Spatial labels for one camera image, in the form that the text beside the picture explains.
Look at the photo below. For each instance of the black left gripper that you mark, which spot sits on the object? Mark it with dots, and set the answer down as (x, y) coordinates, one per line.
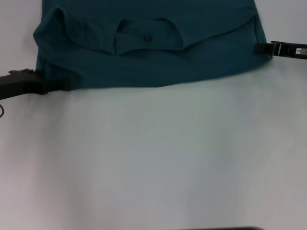
(21, 82)

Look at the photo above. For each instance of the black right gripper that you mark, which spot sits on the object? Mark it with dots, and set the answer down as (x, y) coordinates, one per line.
(291, 50)

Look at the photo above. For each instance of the teal printed t-shirt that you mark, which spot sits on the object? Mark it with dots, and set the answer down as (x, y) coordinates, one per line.
(156, 60)

